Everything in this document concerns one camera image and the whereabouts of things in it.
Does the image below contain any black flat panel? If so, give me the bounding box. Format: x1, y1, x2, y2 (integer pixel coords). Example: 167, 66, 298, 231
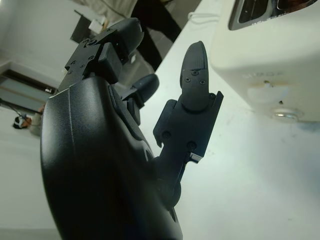
70, 9, 96, 43

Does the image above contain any white toaster power cord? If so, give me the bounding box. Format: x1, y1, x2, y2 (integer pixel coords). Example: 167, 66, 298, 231
187, 11, 219, 25

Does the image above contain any white two-slot toaster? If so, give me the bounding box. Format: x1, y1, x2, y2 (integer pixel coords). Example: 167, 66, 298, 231
209, 0, 320, 124

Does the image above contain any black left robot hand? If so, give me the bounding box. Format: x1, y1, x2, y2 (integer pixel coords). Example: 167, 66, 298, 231
39, 18, 225, 240

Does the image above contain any person in dark trousers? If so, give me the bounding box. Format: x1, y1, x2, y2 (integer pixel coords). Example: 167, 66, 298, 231
84, 0, 182, 73

